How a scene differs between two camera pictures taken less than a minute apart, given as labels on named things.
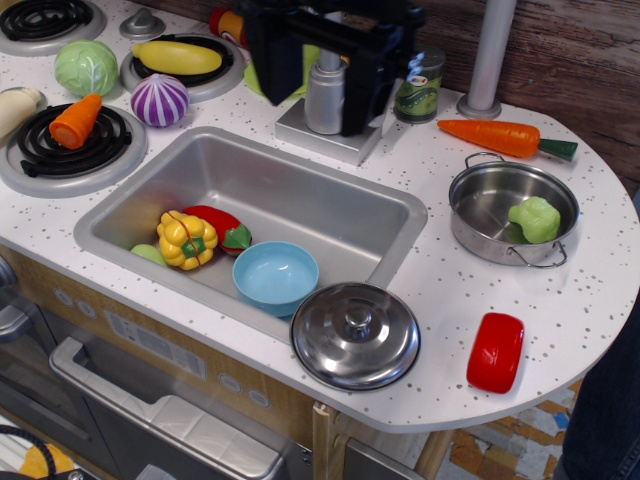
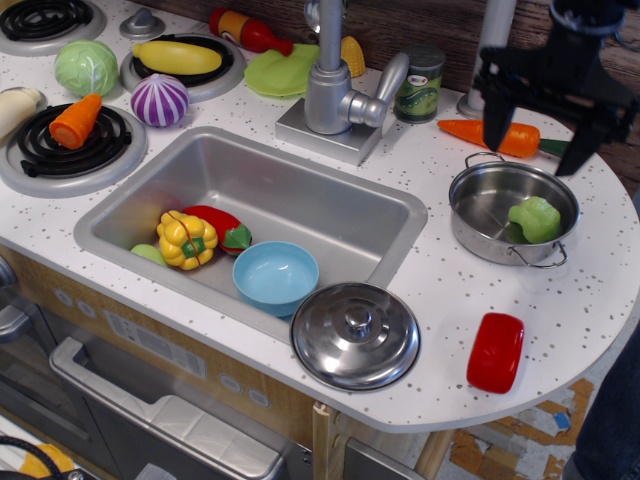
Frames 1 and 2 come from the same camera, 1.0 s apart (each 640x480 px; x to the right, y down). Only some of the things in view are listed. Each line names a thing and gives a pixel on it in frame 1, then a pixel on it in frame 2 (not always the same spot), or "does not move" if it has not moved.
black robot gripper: [382, 31] -> [568, 74]
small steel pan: [480, 199] does not move
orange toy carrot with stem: [512, 140] does not move
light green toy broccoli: [538, 219] does not move
